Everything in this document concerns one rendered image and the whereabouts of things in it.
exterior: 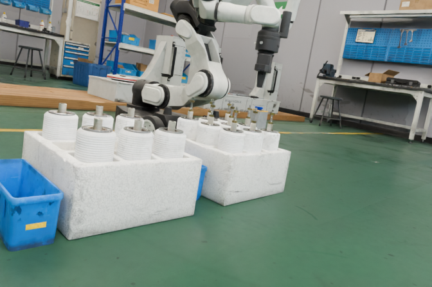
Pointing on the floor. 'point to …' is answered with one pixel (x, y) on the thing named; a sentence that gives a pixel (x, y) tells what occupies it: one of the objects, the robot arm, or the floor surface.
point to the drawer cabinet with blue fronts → (67, 57)
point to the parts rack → (123, 20)
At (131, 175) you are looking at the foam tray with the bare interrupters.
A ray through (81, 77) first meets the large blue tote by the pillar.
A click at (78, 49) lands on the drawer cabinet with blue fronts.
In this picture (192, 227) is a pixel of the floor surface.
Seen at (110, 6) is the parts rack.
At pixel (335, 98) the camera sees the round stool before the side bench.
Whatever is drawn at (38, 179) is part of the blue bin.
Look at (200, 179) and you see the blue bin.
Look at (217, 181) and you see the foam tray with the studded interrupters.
